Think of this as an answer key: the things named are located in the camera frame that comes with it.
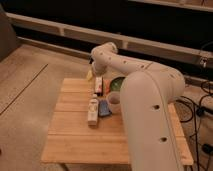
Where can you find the wooden table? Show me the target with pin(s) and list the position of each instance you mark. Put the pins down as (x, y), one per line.
(71, 140)

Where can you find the white red carton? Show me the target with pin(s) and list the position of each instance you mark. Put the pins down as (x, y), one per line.
(99, 86)

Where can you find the translucent plastic cup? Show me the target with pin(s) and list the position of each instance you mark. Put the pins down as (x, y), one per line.
(113, 101)

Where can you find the white shelf rail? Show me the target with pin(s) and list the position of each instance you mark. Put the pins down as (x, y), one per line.
(138, 45)

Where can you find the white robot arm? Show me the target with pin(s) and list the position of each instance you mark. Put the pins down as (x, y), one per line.
(145, 93)

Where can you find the white bottle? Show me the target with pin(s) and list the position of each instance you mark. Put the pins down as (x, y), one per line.
(93, 109)

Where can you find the green ceramic bowl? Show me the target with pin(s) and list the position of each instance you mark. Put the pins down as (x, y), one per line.
(116, 83)

